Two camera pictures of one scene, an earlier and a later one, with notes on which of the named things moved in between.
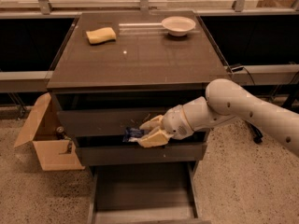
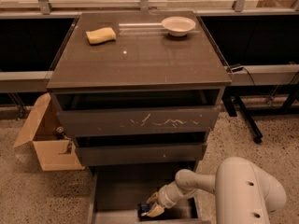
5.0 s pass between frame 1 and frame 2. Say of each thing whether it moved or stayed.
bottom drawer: stayed
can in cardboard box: stayed
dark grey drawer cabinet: stayed
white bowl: stayed
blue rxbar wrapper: moved
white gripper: moved
